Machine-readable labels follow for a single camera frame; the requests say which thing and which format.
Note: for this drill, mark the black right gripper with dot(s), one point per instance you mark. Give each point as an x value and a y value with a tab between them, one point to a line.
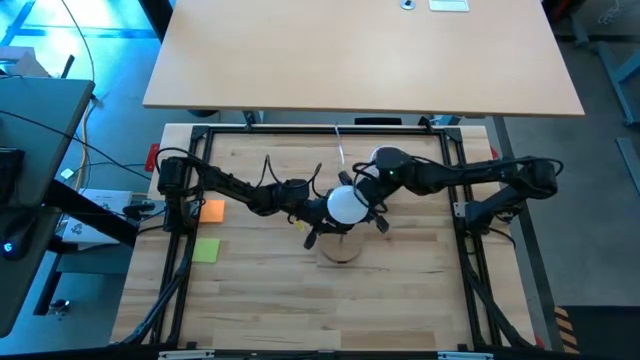
375	192

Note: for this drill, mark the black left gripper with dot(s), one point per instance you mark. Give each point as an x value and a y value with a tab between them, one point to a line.
312	212

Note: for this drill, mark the round wooden lamp base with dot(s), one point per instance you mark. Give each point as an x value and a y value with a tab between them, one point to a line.
342	250

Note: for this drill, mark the white round lightbulb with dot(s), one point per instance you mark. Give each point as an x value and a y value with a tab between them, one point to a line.
347	205

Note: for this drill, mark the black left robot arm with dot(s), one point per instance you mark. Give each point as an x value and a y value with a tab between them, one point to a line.
235	185

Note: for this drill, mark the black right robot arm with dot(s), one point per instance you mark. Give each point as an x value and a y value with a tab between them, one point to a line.
450	172

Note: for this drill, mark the small yellow tag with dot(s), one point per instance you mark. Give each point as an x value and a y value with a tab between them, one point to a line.
299	225

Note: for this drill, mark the orange sticky note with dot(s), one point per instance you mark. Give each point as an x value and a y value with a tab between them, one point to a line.
213	211

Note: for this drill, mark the green sticky note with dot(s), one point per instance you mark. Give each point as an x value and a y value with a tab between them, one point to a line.
206	250

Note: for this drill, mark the red tag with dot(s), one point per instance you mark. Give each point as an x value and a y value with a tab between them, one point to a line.
151	157
495	153

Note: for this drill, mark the large light wooden desk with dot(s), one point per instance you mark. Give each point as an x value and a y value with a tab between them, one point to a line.
350	60

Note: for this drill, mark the small black device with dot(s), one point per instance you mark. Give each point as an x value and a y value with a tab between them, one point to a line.
137	210

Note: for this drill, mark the white desk outlet plate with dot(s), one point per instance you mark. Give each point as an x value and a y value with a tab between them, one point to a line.
449	5

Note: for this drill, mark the white printed box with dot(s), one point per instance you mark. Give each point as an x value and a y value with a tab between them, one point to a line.
95	220

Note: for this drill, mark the black yellow striped mat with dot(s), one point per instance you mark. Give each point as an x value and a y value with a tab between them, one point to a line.
600	332

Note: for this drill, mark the grey metal table legs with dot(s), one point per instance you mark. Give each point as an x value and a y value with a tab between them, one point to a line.
612	75

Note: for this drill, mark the desk caster wheel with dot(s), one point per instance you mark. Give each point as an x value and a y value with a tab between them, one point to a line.
60	307

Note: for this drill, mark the black computer mouse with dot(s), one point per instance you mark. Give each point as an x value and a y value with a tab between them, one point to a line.
17	240

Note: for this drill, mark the grey side desk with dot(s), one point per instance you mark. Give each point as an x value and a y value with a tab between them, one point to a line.
35	115

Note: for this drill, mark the black keyboard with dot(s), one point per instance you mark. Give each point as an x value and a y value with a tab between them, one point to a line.
10	175

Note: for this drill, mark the cardboard box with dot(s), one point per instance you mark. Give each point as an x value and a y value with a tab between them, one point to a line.
25	65

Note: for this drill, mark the black aluminium table frame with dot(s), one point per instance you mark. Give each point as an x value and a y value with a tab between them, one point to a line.
300	130

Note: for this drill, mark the silver bracket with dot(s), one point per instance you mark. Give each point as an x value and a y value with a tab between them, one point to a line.
465	356
185	355

